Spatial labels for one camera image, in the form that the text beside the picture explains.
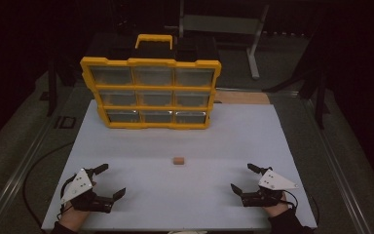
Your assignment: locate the clear plastic drawer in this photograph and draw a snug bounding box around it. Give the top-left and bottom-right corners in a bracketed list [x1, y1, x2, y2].
[174, 110, 207, 125]

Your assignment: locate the person's left hand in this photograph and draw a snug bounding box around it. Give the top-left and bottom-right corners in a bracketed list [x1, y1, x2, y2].
[58, 202, 91, 233]

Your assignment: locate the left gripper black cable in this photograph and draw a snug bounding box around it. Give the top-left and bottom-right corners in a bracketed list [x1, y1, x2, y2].
[22, 140, 79, 228]

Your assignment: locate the grey metal stand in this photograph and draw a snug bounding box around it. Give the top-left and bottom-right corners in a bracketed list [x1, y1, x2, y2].
[165, 0, 271, 81]

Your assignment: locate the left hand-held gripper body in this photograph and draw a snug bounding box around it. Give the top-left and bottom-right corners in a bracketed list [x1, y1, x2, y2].
[60, 168, 115, 215]

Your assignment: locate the person's right hand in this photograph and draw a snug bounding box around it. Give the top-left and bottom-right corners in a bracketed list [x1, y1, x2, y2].
[263, 191, 290, 218]

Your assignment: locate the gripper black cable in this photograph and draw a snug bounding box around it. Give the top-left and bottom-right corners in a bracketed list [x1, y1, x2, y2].
[22, 140, 79, 228]
[283, 189, 321, 226]

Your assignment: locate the black stand leg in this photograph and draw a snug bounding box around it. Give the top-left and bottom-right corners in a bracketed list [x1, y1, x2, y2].
[262, 64, 331, 131]
[46, 59, 59, 118]

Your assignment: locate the metal frame rail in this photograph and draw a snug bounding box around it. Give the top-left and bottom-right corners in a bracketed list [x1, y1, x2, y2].
[0, 86, 79, 234]
[300, 96, 371, 234]

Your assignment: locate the wooden board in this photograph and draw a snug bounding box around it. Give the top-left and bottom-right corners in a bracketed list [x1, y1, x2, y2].
[213, 90, 271, 105]

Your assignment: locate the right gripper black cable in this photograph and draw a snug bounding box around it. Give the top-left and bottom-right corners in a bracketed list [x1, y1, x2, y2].
[283, 189, 321, 226]

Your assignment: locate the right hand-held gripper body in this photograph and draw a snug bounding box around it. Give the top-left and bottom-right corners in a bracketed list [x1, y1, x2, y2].
[241, 169, 299, 208]

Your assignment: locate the yellow drawer organizer cabinet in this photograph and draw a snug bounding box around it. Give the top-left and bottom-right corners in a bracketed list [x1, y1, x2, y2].
[79, 33, 223, 131]

